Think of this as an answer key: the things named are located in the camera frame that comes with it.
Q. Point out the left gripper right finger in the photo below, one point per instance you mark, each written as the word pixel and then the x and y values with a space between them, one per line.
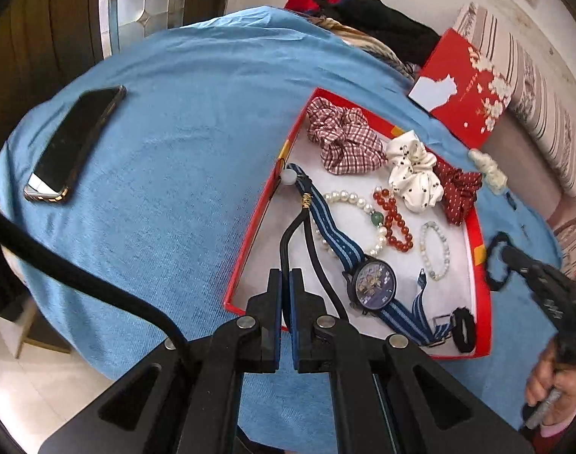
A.
pixel 388 396

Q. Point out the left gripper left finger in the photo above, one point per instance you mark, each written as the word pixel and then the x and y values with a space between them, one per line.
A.
pixel 170 404

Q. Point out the thick black scrunchie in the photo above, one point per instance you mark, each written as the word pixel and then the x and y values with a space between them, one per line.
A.
pixel 464 330

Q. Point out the blue striped strap watch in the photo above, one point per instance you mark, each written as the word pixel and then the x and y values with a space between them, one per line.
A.
pixel 370 281

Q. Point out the red polka dot scrunchie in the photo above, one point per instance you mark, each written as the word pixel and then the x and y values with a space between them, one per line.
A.
pixel 460 190

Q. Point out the white dotted scrunchie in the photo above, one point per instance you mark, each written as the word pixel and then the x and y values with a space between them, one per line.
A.
pixel 411 176

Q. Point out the red white checkered scrunchie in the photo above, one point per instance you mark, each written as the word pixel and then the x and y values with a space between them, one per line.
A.
pixel 348 143

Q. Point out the person right hand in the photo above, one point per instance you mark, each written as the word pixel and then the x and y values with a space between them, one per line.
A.
pixel 547 375

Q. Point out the cream knitted scrunchie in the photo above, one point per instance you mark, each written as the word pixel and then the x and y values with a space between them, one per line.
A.
pixel 493 176

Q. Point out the red tray box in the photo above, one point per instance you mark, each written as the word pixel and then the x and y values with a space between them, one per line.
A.
pixel 283 235

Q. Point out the striped floral bolster pillow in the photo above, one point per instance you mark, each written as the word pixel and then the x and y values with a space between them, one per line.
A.
pixel 534 99

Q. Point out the red floral box lid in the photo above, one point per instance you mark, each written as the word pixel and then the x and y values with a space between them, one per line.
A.
pixel 461 88

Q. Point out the blue towel cloth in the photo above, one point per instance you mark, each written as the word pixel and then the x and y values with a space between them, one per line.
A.
pixel 163 203

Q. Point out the black smartphone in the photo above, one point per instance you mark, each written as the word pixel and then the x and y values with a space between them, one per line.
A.
pixel 56 172

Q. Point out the black and red clothes pile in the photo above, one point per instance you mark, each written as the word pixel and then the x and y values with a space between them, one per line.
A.
pixel 411 41

